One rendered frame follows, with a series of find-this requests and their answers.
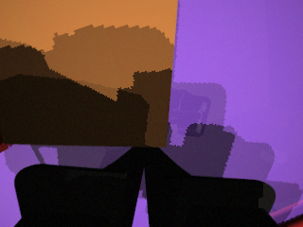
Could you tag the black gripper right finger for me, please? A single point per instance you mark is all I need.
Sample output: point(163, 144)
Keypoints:
point(171, 191)

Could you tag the red square block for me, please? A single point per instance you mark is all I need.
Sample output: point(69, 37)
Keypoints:
point(2, 145)

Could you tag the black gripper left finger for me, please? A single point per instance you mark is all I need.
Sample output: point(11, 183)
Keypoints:
point(111, 192)

